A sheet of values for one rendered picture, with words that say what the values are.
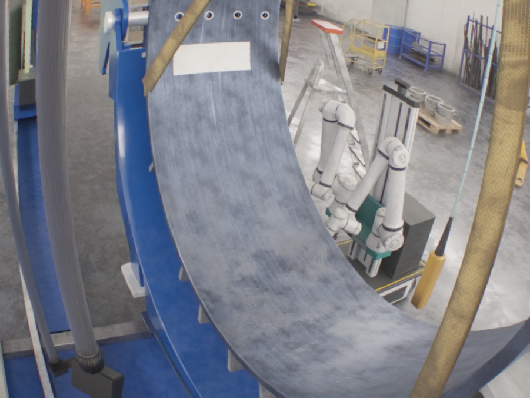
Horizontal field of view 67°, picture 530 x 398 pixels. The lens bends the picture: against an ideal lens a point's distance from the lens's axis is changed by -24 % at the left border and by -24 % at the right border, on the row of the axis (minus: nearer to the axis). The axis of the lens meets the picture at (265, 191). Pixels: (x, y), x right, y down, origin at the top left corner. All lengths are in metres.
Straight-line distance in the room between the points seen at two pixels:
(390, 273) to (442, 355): 3.13
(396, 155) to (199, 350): 1.60
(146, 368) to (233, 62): 1.67
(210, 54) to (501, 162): 1.74
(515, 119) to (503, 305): 4.01
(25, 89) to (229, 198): 2.99
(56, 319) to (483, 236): 2.53
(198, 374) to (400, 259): 2.20
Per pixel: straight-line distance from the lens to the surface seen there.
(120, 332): 2.80
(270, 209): 2.23
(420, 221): 3.80
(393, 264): 3.93
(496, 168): 0.86
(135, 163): 2.49
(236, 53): 2.39
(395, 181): 3.07
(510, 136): 0.85
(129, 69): 2.47
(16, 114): 5.61
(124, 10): 2.56
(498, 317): 4.61
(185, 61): 2.30
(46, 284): 3.20
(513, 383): 0.85
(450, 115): 8.55
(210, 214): 2.13
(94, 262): 4.31
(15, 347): 2.81
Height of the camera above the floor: 2.67
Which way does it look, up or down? 30 degrees down
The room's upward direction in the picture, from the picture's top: 8 degrees clockwise
